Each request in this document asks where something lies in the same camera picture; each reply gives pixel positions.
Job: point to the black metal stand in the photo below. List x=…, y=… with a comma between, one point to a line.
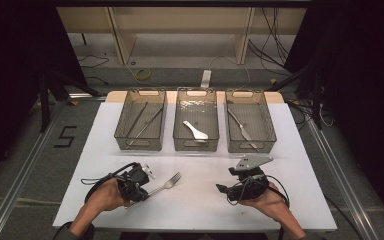
x=316, y=100
x=44, y=100

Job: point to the person's left hand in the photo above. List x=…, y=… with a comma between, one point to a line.
x=106, y=196

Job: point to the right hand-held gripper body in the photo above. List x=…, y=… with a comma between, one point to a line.
x=250, y=186

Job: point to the person's right hand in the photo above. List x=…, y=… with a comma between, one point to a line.
x=273, y=203

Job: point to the metal fork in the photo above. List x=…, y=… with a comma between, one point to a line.
x=170, y=182

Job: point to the aluminium floor rail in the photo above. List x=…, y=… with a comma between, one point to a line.
x=343, y=180
x=16, y=190

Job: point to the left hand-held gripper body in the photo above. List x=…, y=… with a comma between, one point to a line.
x=133, y=183

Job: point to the metal chopstick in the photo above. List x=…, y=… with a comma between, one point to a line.
x=137, y=118
x=148, y=123

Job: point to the white table mat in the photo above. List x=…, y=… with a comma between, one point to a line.
x=193, y=216

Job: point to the white ceramic spoon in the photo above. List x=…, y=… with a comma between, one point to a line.
x=198, y=133

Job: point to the grey transparent plastic bin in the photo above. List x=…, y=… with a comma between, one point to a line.
x=142, y=133
x=256, y=116
x=196, y=110

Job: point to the white power strip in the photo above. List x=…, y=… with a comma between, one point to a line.
x=206, y=79

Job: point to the black curtain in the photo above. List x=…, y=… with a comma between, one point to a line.
x=363, y=83
x=10, y=66

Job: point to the beige wooden shelf unit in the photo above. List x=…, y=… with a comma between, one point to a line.
x=180, y=20

